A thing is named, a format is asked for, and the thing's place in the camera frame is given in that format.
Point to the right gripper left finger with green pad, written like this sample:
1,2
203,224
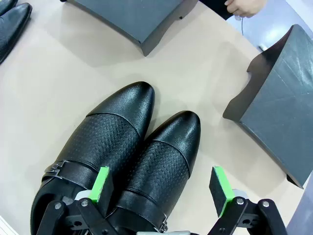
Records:
99,186

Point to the black leather buckle shoe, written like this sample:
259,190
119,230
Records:
110,127
166,156
12,27
6,5

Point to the person in black t-shirt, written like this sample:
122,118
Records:
215,7

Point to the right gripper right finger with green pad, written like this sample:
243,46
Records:
223,188

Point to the person's left hand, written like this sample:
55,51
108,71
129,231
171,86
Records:
244,7

